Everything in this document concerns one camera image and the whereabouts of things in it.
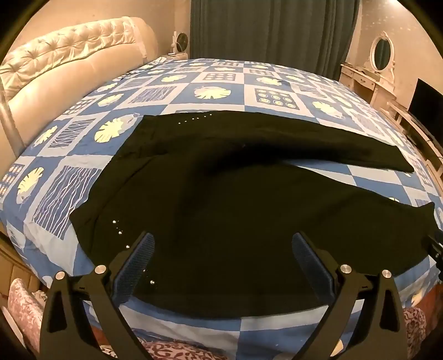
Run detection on white dressing table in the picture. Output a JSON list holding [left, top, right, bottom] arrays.
[[339, 62, 397, 109]]

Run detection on blue patterned bed sheet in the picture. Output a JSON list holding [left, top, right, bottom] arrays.
[[0, 57, 443, 360]]

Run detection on oval vanity mirror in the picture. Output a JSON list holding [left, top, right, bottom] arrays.
[[369, 31, 397, 76]]

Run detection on black television screen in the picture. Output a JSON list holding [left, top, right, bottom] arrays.
[[408, 78, 443, 128]]

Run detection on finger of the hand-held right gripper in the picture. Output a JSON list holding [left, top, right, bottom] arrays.
[[420, 230, 443, 275]]

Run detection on floral patterned cloth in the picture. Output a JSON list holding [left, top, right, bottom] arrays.
[[402, 306, 428, 360], [100, 340, 230, 360]]

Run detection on black pants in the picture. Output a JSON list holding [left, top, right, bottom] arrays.
[[69, 111, 437, 319]]

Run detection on dark green curtain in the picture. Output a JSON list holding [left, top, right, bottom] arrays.
[[190, 0, 362, 81]]

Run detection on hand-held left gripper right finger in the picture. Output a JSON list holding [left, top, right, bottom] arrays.
[[292, 232, 409, 360]]

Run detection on floral patterned pillow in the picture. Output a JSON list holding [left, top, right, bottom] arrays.
[[7, 279, 48, 351]]

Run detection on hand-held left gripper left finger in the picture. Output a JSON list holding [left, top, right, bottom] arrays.
[[40, 232, 163, 360]]

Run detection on white table fan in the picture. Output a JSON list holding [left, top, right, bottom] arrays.
[[171, 30, 190, 56]]

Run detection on white television stand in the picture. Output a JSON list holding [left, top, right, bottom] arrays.
[[387, 100, 443, 182]]

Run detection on cream tufted headboard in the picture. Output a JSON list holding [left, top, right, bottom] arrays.
[[0, 17, 158, 156]]

